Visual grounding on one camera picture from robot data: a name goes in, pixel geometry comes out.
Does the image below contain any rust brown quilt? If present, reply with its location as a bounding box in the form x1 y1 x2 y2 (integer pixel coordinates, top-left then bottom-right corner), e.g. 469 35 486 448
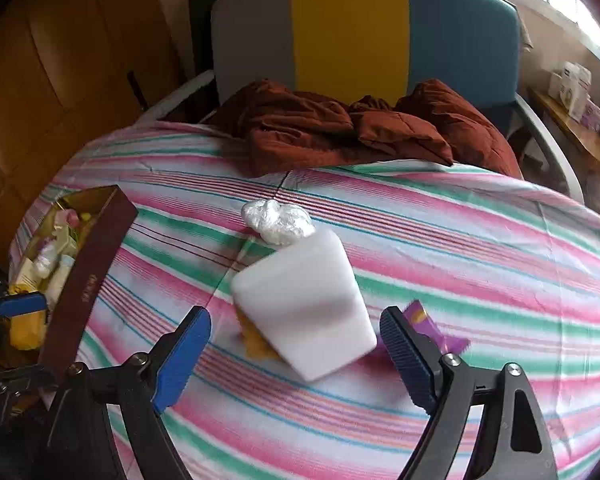
211 78 524 179

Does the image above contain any grey yellow blue headboard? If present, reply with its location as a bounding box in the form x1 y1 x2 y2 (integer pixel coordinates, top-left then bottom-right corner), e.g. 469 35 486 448
210 0 527 136

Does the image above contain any yellow sponge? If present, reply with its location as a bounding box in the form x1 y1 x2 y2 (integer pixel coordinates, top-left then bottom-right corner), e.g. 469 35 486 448
236 310 282 361
9 310 49 352

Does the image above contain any dark red box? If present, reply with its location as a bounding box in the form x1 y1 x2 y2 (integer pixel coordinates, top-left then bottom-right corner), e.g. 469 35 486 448
7 184 140 387

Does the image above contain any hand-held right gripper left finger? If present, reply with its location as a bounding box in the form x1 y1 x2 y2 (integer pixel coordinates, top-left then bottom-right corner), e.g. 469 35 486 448
45 305 213 480

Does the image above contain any white foam block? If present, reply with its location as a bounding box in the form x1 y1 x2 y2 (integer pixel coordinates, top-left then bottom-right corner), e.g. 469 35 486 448
230 227 378 382

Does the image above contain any wooden wardrobe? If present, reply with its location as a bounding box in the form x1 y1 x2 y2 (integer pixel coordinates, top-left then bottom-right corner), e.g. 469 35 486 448
0 0 182 266

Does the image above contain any striped bedsheet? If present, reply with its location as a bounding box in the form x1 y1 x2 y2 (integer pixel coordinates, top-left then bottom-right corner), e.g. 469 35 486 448
9 120 600 480

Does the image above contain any white bed frame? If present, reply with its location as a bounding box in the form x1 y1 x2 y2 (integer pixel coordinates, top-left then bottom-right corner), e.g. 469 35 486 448
139 70 587 204

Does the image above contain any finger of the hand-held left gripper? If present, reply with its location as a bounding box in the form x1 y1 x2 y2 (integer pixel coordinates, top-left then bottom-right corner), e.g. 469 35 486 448
0 282 48 334
0 354 58 428

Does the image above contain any purple and white box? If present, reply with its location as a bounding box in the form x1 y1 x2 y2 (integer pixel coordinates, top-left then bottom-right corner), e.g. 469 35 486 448
580 99 600 132

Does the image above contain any small purple snack packet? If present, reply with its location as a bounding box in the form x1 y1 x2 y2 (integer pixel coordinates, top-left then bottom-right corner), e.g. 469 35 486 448
401 299 471 357

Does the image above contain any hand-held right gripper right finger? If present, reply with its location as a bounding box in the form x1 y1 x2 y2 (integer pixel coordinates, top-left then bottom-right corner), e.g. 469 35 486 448
380 306 558 480

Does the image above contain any wooden desk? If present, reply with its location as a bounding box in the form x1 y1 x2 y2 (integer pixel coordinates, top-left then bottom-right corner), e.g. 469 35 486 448
527 87 600 182

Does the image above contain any clear plastic bag bundle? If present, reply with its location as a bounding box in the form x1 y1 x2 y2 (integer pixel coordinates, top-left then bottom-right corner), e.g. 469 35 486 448
32 247 60 280
240 198 317 247

